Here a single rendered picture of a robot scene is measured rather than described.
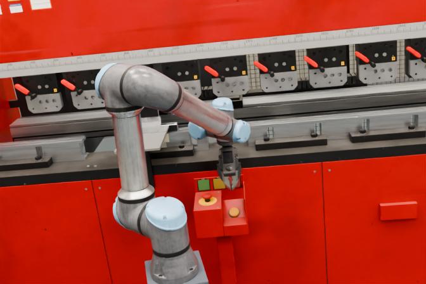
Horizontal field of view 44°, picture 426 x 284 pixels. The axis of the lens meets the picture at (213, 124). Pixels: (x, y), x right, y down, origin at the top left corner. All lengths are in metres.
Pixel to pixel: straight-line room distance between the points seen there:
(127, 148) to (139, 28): 0.72
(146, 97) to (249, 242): 1.09
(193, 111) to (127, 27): 0.73
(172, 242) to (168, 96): 0.43
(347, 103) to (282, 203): 0.59
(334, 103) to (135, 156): 1.21
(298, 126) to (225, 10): 0.58
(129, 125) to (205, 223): 0.62
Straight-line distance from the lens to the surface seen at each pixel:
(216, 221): 2.04
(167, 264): 1.63
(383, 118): 2.32
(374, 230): 2.40
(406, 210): 2.36
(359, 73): 2.23
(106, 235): 2.43
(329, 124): 2.29
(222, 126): 1.67
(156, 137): 2.16
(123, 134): 1.59
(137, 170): 1.62
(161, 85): 1.47
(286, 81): 2.19
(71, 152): 2.43
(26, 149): 2.49
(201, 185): 2.14
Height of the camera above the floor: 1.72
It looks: 19 degrees down
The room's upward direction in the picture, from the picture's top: 7 degrees counter-clockwise
